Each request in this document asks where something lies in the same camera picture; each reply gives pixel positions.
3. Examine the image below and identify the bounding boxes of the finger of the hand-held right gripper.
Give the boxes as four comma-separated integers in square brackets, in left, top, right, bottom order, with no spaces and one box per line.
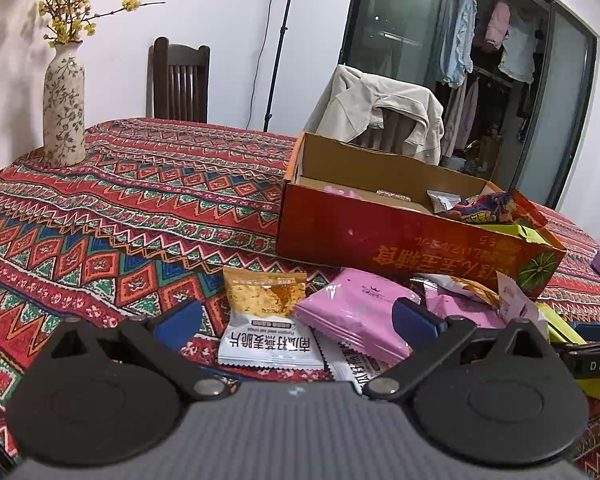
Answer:
[550,339,600,361]
[569,323,600,343]

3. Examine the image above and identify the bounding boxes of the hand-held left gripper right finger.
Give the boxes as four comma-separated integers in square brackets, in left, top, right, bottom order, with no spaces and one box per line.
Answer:
[362,296,556,401]

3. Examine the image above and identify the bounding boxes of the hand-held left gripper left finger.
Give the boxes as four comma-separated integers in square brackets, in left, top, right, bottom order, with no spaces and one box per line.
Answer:
[42,299,231,402]

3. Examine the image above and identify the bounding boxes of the long green snack packet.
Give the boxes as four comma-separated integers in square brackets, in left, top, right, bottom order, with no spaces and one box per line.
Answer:
[485,222,553,248]
[535,302,600,401]

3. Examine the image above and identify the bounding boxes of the white orange cracker packet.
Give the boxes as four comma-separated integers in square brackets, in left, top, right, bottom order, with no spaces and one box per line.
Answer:
[415,272,501,308]
[497,270,541,331]
[217,267,331,373]
[325,340,396,396]

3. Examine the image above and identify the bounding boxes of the orange cardboard box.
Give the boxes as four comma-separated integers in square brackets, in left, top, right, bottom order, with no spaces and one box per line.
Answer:
[275,132,568,301]

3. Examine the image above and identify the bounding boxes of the colorful silver candy packet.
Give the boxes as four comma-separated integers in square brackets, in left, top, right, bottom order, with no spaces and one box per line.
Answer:
[426,185,518,225]

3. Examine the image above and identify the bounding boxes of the pale hanging garment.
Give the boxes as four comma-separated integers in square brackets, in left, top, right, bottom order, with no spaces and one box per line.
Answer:
[442,80,466,151]

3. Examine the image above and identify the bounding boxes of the beige jacket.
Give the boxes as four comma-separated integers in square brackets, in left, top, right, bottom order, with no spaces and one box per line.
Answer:
[304,65,446,166]

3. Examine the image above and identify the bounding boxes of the dark wooden chair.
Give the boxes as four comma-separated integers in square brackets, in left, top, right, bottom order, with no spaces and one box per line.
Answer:
[147,37,212,123]

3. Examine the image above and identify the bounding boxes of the floral ceramic vase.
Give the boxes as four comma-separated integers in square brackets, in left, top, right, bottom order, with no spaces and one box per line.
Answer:
[42,42,87,168]

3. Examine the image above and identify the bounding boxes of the white hanging blouse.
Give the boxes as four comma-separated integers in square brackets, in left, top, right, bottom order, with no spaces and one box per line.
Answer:
[497,20,538,83]

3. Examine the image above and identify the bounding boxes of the light blue hanging shirt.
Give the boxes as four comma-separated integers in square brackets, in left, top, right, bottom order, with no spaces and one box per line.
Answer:
[437,0,478,88]

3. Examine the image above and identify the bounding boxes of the studio light on stand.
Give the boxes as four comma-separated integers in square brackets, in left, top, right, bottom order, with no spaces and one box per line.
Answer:
[262,0,301,133]

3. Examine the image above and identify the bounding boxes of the sliding glass door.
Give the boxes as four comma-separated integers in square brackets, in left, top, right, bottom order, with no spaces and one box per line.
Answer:
[337,0,600,211]

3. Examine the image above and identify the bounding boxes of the pink hanging garment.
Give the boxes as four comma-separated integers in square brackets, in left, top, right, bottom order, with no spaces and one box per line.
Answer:
[485,1,512,53]

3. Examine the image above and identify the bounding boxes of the yellow flower branches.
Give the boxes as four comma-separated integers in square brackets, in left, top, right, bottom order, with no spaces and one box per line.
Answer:
[27,0,166,48]

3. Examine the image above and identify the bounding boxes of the black light cable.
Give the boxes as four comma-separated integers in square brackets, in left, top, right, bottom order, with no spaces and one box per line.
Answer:
[245,0,281,128]

